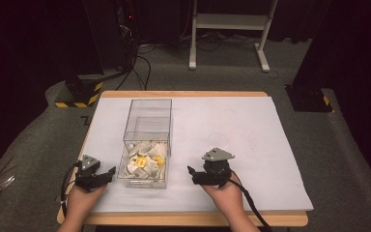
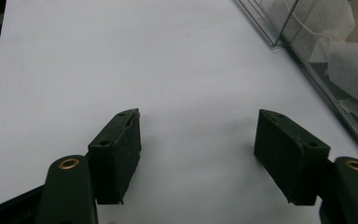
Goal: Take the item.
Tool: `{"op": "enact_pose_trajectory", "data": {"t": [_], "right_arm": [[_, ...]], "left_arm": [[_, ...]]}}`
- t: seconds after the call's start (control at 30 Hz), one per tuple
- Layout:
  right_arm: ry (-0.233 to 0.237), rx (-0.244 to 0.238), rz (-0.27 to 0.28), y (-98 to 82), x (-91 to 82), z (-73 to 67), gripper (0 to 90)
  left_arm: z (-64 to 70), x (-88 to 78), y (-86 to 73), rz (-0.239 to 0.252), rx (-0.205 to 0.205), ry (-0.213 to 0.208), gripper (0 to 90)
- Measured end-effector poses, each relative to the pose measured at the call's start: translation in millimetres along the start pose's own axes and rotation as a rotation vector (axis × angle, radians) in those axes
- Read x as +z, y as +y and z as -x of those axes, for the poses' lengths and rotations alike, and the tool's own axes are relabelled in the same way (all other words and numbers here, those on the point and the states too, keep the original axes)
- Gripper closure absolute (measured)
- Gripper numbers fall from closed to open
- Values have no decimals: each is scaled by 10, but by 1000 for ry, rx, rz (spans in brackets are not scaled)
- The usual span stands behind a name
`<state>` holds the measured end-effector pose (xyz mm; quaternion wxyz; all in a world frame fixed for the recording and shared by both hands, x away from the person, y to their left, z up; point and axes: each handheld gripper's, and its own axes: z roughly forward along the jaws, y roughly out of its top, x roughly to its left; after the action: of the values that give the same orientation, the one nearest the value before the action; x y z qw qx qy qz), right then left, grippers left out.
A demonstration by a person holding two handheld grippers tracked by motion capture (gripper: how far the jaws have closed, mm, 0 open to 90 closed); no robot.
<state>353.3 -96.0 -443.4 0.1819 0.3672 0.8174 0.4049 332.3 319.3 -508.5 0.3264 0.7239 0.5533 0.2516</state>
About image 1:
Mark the black computer tower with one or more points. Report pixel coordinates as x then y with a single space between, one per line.
112 35

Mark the person's left hand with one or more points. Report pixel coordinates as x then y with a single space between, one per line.
83 201

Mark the clear plastic drawer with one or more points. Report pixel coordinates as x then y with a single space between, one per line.
132 182

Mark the pile of white yellow pieces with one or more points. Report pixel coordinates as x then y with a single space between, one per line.
145 161

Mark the person's right hand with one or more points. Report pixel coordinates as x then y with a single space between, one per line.
225 199

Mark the black yellow striped stand base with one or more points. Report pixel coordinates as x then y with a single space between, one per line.
80 93

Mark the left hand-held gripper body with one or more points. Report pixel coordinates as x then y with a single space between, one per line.
88 174

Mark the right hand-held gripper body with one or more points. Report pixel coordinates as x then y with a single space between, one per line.
217 167

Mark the clear plastic drawer box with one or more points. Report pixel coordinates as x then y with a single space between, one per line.
148 112

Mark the white metal stand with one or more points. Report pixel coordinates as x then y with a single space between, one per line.
232 21

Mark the white table sheet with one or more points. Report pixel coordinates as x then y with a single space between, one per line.
238 167

